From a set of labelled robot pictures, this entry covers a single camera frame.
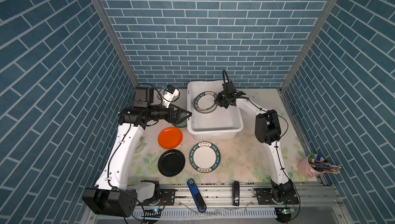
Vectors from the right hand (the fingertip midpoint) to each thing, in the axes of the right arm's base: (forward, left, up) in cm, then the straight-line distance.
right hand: (212, 100), depth 104 cm
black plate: (-42, +20, -7) cm, 47 cm away
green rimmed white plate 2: (-36, +2, -9) cm, 37 cm away
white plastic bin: (-13, -8, -9) cm, 18 cm away
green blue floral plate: (-24, +15, +5) cm, 28 cm away
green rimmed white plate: (+4, +6, -6) cm, 10 cm away
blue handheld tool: (-57, +4, -5) cm, 57 cm away
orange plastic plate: (-27, +24, -7) cm, 37 cm away
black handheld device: (-54, -15, -6) cm, 56 cm away
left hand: (-29, +11, +24) cm, 39 cm away
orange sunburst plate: (-7, +3, -4) cm, 9 cm away
